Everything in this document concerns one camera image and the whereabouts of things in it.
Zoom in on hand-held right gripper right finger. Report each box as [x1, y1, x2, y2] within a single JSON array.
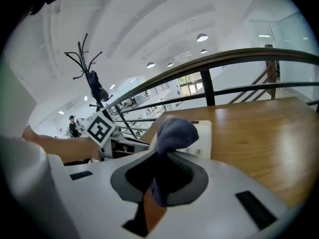
[[167, 152, 209, 207]]

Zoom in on dark blue cloth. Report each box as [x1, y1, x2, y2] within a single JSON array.
[[149, 118, 199, 208]]

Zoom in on wooden table with black legs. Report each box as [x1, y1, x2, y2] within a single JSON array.
[[139, 97, 319, 209]]

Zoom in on black metal railing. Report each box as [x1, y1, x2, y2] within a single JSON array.
[[99, 47, 319, 139]]

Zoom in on person's left forearm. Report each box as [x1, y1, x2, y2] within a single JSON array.
[[22, 126, 103, 163]]

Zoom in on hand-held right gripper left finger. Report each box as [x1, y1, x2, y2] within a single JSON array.
[[111, 150, 158, 204]]

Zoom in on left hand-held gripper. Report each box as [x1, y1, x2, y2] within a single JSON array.
[[86, 111, 150, 161]]

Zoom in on black coat rack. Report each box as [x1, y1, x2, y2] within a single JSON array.
[[64, 33, 115, 116]]

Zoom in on person's white shirt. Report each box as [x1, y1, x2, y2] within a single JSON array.
[[0, 58, 38, 140]]

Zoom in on white corded desk telephone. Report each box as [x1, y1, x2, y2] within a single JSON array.
[[157, 119, 213, 160]]

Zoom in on wooden staircase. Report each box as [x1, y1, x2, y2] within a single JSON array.
[[228, 44, 282, 105]]

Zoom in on dark bag on coat rack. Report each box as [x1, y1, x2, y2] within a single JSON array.
[[89, 70, 109, 102]]

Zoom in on window with green view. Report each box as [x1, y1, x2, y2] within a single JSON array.
[[178, 74, 204, 97]]

